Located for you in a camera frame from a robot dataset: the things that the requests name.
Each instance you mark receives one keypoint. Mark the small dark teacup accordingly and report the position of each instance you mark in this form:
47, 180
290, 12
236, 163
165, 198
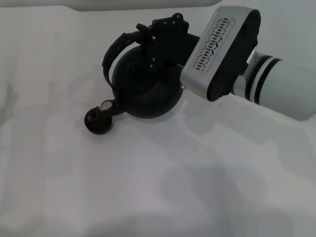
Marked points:
98, 127

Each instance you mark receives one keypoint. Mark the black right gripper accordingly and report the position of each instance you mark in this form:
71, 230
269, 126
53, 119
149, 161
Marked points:
172, 44

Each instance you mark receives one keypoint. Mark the white rounded panel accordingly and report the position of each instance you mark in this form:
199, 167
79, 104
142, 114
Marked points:
148, 3

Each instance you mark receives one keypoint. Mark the black round teapot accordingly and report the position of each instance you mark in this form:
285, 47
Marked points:
148, 96

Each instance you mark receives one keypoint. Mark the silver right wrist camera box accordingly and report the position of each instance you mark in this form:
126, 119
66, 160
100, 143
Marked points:
212, 49

